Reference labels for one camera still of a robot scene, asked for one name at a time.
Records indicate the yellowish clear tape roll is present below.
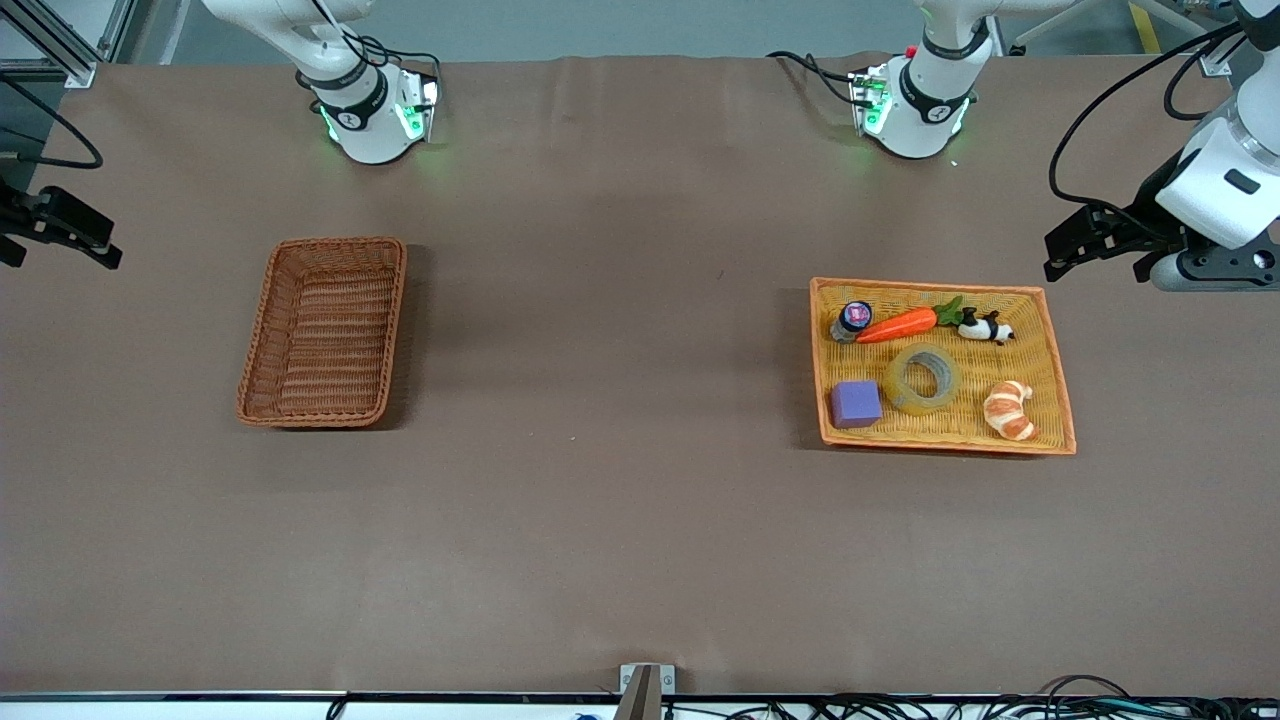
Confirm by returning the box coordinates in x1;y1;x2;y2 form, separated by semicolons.
886;344;963;415

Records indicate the orange woven shallow basket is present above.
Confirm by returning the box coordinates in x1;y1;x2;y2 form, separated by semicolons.
809;277;1078;457

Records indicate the brown woven deep basket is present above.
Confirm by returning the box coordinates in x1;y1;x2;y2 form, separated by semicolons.
237;236;408;430

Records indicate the black and white panda toy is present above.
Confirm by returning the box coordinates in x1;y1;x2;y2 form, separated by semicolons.
957;308;1017;347

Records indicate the toy croissant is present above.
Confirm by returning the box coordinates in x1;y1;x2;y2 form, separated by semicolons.
982;380;1041;443

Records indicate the orange toy carrot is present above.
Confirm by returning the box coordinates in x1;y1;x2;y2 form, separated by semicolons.
856;296;966;345

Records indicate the small bottle with dark cap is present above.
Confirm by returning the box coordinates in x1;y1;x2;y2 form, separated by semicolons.
830;300;876;344

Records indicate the purple cube block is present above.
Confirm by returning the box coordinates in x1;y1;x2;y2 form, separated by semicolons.
829;380;884;430

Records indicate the long black left arm cable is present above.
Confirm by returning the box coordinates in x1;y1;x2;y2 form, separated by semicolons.
1048;22;1246;241

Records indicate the black right arm wrist cable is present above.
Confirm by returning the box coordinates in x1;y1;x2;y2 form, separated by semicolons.
0;75;104;169

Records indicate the short black left arm cable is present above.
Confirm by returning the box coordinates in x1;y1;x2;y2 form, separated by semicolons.
1163;45;1233;121

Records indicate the aluminium frame profile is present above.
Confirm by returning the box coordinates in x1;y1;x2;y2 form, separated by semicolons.
1010;0;1233;77
0;0;136;89

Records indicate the black left arm base cable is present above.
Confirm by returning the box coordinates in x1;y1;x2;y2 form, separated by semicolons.
767;50;863;106

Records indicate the black arm base cable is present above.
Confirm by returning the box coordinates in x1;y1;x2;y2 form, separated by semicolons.
355;35;443;81
767;50;863;106

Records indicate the black right arm base cable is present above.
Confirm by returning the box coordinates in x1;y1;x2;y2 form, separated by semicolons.
355;35;443;81

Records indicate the white table edge rail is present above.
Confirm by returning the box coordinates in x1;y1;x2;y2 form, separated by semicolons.
0;690;1280;720

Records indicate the black cable bundle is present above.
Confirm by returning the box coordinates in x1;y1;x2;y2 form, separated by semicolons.
660;675;1280;720

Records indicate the metal table edge bracket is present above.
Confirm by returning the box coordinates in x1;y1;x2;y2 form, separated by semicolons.
619;663;676;720

